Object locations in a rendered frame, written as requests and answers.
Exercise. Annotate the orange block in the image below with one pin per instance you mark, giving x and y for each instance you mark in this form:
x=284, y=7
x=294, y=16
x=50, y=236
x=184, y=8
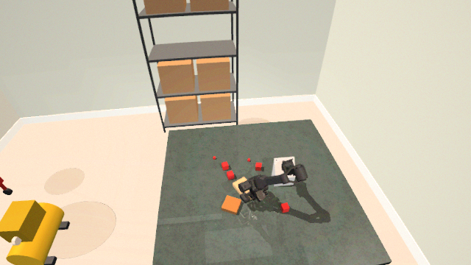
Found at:
x=231, y=204

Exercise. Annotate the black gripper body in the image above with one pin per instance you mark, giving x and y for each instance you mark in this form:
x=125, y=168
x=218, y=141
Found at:
x=245, y=196

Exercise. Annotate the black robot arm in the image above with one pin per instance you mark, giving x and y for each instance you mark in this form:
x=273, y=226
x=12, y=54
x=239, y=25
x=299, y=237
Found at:
x=257, y=183

